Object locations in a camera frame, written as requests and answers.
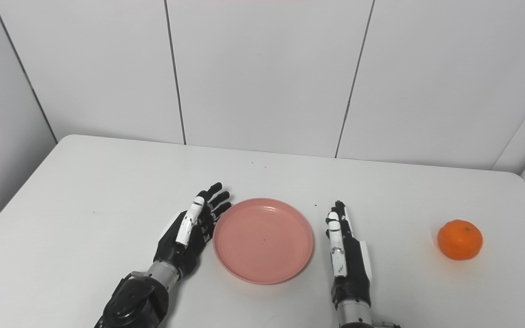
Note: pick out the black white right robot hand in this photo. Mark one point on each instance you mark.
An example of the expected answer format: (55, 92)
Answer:
(356, 273)

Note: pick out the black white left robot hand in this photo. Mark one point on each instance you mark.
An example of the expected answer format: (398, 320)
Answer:
(171, 248)

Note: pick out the pink round plate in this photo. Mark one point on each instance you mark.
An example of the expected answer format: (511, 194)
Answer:
(262, 241)

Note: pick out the orange fruit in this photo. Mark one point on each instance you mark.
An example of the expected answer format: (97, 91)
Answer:
(459, 240)

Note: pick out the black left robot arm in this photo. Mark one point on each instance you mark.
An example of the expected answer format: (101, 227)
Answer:
(135, 300)

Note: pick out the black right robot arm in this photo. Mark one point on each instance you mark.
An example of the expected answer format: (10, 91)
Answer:
(353, 314)

